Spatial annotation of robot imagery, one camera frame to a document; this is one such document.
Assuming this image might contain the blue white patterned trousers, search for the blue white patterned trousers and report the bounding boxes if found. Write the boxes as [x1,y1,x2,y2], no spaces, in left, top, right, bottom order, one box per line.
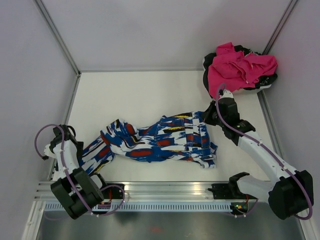
[77,111,218,175]

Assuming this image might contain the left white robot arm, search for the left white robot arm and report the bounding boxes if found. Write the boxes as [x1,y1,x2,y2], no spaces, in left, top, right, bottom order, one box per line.
[44,125,109,220]

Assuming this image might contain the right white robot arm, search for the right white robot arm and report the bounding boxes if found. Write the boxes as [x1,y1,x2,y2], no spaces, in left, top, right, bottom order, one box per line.
[201,91,314,220]

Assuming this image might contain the pink trousers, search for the pink trousers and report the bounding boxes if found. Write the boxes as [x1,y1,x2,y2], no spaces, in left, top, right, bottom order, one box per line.
[207,42,279,99]

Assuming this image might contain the black garment pile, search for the black garment pile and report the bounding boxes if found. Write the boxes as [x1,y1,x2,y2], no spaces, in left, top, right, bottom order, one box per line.
[201,44,279,93]

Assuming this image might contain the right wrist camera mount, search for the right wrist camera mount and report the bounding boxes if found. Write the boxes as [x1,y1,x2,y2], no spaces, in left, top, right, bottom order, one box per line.
[218,89,234,100]

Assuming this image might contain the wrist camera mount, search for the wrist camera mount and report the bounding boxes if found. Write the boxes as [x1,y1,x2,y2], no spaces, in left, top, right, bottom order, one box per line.
[218,89,234,100]
[41,144,57,161]

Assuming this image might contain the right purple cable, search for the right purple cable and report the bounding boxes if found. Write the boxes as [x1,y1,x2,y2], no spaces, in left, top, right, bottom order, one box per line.
[215,83,315,221]

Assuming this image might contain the purple cable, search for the purple cable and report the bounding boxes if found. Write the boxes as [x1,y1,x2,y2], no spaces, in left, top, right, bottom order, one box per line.
[215,83,315,221]
[33,123,126,221]

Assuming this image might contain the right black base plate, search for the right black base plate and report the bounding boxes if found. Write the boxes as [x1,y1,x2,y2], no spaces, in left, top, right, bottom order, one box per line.
[207,183,256,200]

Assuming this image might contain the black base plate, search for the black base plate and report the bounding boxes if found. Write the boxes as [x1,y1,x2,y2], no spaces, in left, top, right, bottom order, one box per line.
[207,183,256,200]
[100,183,125,200]

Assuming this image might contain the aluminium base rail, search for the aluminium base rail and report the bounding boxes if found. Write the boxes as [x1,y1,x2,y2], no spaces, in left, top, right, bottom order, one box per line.
[33,181,307,202]

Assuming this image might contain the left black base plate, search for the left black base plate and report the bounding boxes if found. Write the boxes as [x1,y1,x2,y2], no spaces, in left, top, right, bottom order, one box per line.
[100,183,125,200]

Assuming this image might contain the right aluminium frame post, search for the right aluminium frame post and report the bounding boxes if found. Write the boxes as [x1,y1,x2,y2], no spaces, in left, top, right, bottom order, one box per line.
[262,0,300,55]

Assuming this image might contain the aluminium frame post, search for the aluminium frame post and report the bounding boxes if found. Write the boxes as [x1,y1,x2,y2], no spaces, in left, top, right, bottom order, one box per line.
[33,0,81,77]
[262,0,300,55]

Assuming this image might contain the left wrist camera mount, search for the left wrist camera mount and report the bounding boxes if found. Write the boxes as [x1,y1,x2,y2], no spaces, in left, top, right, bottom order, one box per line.
[41,144,57,161]

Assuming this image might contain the left aluminium frame post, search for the left aluminium frame post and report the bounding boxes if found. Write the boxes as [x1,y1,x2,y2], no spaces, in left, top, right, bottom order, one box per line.
[33,0,81,77]

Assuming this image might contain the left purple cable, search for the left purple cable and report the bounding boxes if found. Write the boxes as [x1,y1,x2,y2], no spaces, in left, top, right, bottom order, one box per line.
[33,123,126,221]

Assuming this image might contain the white slotted cable duct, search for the white slotted cable duct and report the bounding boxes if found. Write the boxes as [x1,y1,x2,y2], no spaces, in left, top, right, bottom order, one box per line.
[44,202,235,212]

